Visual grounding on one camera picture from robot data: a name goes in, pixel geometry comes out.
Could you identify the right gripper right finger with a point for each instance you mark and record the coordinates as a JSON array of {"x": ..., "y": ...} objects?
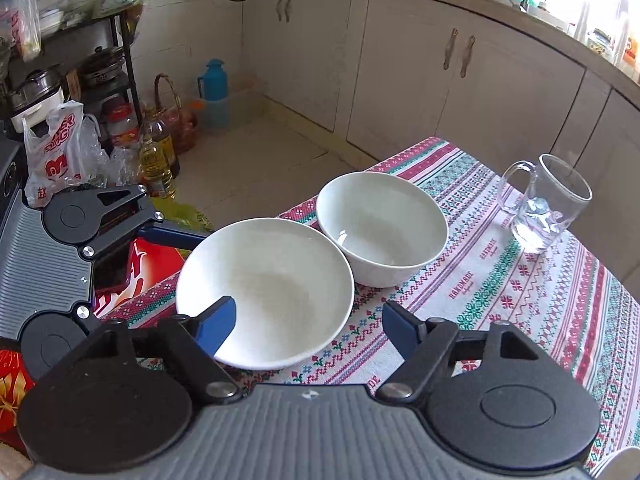
[{"x": 431, "y": 349}]

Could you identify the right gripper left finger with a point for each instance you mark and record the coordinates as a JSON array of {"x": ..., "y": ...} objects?
[{"x": 187, "y": 347}]

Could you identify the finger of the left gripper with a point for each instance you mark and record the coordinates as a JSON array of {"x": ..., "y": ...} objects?
[
  {"x": 49, "y": 336},
  {"x": 99, "y": 221}
]

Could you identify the white bowl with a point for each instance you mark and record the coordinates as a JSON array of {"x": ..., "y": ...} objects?
[
  {"x": 293, "y": 290},
  {"x": 387, "y": 227}
]

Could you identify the white plate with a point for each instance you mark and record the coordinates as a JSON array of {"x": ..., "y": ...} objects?
[{"x": 623, "y": 464}]

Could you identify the beige kitchen cabinets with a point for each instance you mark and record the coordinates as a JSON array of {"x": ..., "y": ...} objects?
[{"x": 380, "y": 75}]

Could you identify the white red plastic bag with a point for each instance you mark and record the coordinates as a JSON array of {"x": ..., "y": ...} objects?
[{"x": 68, "y": 153}]

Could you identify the yellow oil bottle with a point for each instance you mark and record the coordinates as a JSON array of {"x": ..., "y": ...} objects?
[{"x": 155, "y": 169}]

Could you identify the patterned woven tablecloth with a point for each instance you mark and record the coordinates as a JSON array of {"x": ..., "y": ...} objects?
[{"x": 564, "y": 299}]

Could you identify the wicker basket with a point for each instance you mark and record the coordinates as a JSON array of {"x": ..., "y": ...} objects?
[{"x": 180, "y": 122}]

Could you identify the black cooking pot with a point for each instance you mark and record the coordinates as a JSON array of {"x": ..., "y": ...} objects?
[{"x": 104, "y": 65}]

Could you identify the blue thermos jug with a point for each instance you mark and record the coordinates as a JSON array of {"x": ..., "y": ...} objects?
[{"x": 213, "y": 90}]

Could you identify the black metal shelf rack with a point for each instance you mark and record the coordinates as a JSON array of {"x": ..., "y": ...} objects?
[{"x": 67, "y": 49}]

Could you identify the clear glass mug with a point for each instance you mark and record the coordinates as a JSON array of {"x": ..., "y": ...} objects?
[{"x": 555, "y": 196}]

